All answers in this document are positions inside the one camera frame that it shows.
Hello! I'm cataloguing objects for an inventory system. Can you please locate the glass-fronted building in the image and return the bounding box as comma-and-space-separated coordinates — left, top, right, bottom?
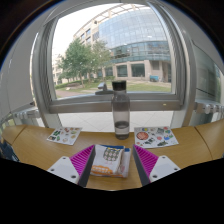
52, 3, 173, 85

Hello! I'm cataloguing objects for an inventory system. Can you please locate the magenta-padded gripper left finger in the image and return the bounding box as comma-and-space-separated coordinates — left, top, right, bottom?
46, 144, 97, 188

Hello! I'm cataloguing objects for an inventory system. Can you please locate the white radiator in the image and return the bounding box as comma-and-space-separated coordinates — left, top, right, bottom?
194, 100, 224, 116
12, 107, 43, 124

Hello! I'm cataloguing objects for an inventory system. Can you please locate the white cartoon-print towel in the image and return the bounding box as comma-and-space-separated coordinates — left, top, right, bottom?
89, 143, 132, 179

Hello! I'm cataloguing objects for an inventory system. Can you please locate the sticker sheet with green pictures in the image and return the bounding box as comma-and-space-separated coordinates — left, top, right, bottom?
46, 126, 83, 146

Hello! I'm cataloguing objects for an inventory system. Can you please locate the grey window frame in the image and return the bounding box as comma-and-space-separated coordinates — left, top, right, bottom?
31, 0, 198, 129

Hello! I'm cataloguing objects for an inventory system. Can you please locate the sticker sheet with red disc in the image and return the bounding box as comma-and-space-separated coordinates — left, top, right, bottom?
133, 125, 180, 149

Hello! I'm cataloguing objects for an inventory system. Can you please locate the clear grey water bottle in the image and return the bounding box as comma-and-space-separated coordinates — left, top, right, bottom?
111, 80, 131, 140

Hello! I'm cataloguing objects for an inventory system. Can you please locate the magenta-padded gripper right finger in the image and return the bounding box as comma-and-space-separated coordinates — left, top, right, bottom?
132, 143, 182, 187

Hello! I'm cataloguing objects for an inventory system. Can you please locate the green tree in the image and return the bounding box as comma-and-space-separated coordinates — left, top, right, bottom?
57, 38, 113, 88

